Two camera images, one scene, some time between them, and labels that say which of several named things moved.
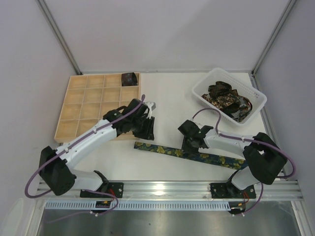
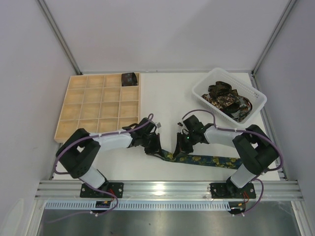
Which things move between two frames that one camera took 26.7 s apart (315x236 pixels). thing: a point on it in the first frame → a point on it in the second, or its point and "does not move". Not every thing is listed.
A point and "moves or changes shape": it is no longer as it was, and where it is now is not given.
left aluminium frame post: (47, 14) does not move
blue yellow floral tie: (212, 159) moves or changes shape
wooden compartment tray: (88, 98) does not move
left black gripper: (145, 128) → (150, 141)
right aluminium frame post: (290, 5) does not move
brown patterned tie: (222, 96) does not move
